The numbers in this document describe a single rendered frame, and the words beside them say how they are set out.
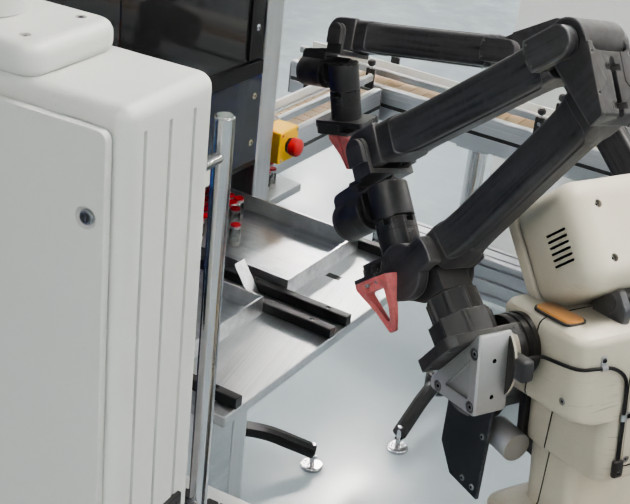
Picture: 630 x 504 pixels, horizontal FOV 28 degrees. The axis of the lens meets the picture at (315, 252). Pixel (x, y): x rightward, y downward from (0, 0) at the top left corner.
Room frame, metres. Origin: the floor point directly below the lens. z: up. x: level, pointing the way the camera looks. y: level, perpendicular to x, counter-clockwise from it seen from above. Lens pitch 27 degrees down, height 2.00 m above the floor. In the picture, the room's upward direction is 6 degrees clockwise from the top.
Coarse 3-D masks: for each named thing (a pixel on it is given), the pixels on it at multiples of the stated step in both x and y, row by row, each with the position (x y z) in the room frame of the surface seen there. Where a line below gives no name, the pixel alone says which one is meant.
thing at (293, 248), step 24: (240, 192) 2.38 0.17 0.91; (264, 216) 2.35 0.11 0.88; (288, 216) 2.32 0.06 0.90; (240, 240) 2.23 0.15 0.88; (264, 240) 2.24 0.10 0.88; (288, 240) 2.25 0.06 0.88; (312, 240) 2.26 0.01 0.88; (336, 240) 2.27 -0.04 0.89; (264, 264) 2.14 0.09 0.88; (288, 264) 2.15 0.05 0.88; (312, 264) 2.09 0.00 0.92; (288, 288) 2.02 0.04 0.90
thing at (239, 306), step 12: (228, 288) 1.98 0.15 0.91; (240, 288) 1.97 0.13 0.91; (228, 300) 1.98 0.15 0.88; (240, 300) 1.97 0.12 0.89; (252, 300) 1.96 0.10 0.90; (228, 312) 1.94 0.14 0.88; (240, 312) 1.89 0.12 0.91; (252, 312) 1.92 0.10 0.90; (228, 324) 1.86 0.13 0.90; (240, 324) 1.89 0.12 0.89
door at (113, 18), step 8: (48, 0) 1.85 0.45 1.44; (56, 0) 1.87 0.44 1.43; (64, 0) 1.88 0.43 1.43; (72, 0) 1.90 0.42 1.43; (80, 0) 1.92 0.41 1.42; (88, 0) 1.93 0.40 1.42; (96, 0) 1.95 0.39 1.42; (104, 0) 1.97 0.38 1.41; (112, 0) 1.98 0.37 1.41; (80, 8) 1.92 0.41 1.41; (88, 8) 1.93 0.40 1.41; (96, 8) 1.95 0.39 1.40; (104, 8) 1.97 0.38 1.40; (112, 8) 1.99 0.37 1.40; (104, 16) 1.97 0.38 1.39; (112, 16) 1.99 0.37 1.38; (112, 24) 1.99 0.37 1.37
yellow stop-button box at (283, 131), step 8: (280, 120) 2.52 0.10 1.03; (280, 128) 2.47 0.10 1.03; (288, 128) 2.48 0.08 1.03; (296, 128) 2.50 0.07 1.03; (272, 136) 2.46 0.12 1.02; (280, 136) 2.45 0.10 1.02; (288, 136) 2.47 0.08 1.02; (296, 136) 2.50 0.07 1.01; (272, 144) 2.45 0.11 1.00; (280, 144) 2.45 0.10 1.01; (272, 152) 2.45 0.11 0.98; (280, 152) 2.45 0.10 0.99; (272, 160) 2.45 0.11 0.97; (280, 160) 2.45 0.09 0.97
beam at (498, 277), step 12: (420, 228) 3.09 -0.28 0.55; (372, 240) 3.11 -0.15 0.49; (492, 252) 2.99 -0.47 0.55; (504, 252) 3.00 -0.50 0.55; (480, 264) 2.96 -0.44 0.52; (492, 264) 2.93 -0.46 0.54; (504, 264) 2.92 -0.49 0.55; (516, 264) 2.93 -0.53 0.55; (480, 276) 2.95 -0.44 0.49; (492, 276) 2.93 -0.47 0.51; (504, 276) 2.92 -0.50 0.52; (516, 276) 2.91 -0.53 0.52; (480, 288) 2.95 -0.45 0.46; (492, 288) 2.93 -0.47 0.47; (504, 288) 2.91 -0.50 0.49; (516, 288) 2.90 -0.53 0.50; (492, 300) 2.93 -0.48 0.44; (504, 300) 2.92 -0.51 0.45
